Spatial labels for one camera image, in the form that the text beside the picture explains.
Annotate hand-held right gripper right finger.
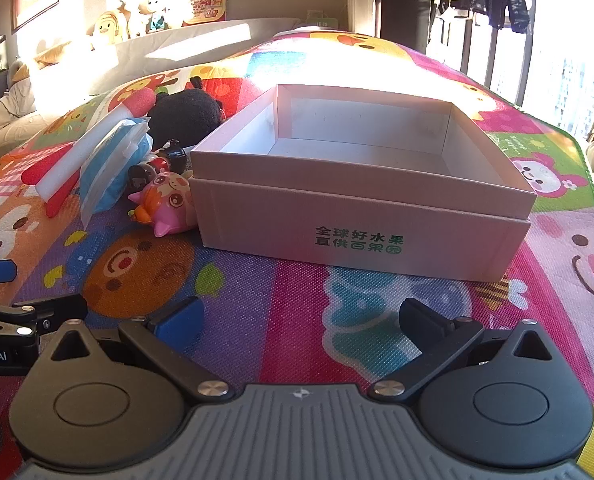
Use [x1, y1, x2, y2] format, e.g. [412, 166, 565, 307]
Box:
[368, 298, 554, 403]

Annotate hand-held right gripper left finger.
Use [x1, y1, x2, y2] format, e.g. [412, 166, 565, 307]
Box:
[52, 296, 230, 403]

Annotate pale pink cardboard box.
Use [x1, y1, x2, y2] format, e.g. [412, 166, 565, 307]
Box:
[189, 84, 538, 283]

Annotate blue white plastic packet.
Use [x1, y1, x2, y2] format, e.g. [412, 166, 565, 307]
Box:
[78, 116, 154, 228]

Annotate black plush toy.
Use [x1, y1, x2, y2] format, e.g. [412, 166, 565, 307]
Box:
[146, 76, 228, 148]

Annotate colourful cartoon play mat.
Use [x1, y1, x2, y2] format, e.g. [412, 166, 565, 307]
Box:
[0, 30, 594, 480]

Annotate beige cloth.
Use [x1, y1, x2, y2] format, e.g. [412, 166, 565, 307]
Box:
[0, 75, 52, 156]

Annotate grey cushion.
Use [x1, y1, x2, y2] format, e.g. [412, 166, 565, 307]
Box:
[89, 17, 303, 96]

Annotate yellow haired plush doll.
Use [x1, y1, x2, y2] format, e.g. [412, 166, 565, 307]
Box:
[88, 10, 128, 46]

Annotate black window railing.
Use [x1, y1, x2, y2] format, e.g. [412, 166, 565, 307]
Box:
[424, 5, 535, 106]

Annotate white plush bear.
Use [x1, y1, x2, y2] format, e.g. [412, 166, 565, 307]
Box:
[121, 0, 173, 36]

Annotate white pillow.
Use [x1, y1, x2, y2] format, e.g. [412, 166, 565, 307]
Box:
[273, 26, 345, 40]

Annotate red cartoon card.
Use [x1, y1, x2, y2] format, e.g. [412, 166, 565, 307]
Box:
[183, 0, 227, 25]

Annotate white green box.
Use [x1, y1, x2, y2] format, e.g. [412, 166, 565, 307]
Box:
[304, 9, 339, 28]

